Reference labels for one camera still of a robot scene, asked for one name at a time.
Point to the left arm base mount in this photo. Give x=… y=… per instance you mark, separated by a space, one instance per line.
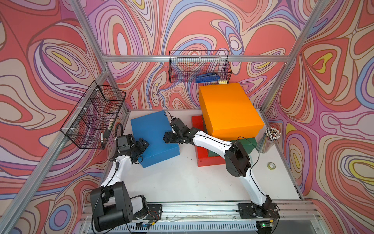
x=154 y=213

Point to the marker in left basket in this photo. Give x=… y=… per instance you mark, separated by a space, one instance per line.
x=102 y=140

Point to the orange shoebox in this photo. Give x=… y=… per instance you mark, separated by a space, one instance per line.
x=228 y=113

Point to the yellow tape roll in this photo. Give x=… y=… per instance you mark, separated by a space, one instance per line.
x=271 y=166

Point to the red shoebox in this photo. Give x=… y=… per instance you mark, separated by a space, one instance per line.
x=201 y=153

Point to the black wire basket back wall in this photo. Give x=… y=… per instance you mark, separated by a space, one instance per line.
x=186 y=65

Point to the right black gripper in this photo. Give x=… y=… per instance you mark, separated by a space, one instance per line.
x=167 y=137

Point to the black wire basket wall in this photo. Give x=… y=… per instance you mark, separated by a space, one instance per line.
x=186 y=65
x=95 y=112

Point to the metal cup of pencils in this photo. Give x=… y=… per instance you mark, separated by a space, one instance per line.
x=270 y=136

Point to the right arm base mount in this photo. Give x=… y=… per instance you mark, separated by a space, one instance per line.
x=252 y=211

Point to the black wire basket left wall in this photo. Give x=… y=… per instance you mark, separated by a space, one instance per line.
x=95 y=112

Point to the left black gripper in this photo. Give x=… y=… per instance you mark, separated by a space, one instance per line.
x=141 y=147

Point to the blue shoebox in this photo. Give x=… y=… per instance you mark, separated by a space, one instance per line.
x=152 y=128

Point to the blue stapler in basket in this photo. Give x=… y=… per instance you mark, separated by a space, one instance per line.
x=208 y=77

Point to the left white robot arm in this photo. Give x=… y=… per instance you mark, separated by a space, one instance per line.
x=111 y=203

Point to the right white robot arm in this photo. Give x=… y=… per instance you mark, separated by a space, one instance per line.
x=237 y=160

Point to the green shoebox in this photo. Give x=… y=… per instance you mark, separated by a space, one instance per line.
x=248 y=144

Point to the aluminium rail front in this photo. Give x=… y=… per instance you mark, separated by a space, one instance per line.
x=220 y=217

